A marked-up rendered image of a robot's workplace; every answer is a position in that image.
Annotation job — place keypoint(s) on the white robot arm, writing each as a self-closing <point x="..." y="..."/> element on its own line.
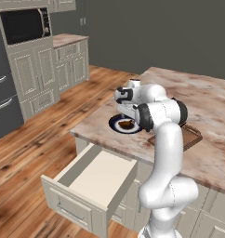
<point x="167" y="173"/>

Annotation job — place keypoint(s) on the beige wall cupboard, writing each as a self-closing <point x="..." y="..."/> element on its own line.
<point x="62" y="4"/>

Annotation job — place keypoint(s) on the white wall socket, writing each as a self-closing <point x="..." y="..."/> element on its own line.
<point x="83" y="21"/>

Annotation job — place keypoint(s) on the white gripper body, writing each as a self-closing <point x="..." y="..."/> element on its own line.
<point x="128" y="110"/>

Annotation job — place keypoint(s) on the beige low cupboard run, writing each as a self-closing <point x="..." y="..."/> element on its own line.
<point x="71" y="62"/>

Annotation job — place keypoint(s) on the dark grey fridge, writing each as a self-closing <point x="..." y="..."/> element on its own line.
<point x="2" y="102"/>

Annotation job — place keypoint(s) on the black microwave oven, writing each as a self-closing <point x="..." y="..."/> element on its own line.
<point x="23" y="25"/>

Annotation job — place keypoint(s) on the beige island cabinet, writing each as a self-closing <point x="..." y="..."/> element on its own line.
<point x="216" y="214"/>

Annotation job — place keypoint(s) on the beige tall cupboard unit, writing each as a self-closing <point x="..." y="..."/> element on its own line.
<point x="33" y="74"/>

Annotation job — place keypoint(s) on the brown meat piece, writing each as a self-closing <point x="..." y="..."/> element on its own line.
<point x="125" y="124"/>

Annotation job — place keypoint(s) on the dark blue plate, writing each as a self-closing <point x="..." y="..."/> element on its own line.
<point x="115" y="125"/>

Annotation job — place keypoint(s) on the brown wooden cutting board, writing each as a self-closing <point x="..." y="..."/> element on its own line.
<point x="191" y="138"/>

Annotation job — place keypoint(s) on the beige open drawer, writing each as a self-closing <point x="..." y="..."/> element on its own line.
<point x="99" y="176"/>

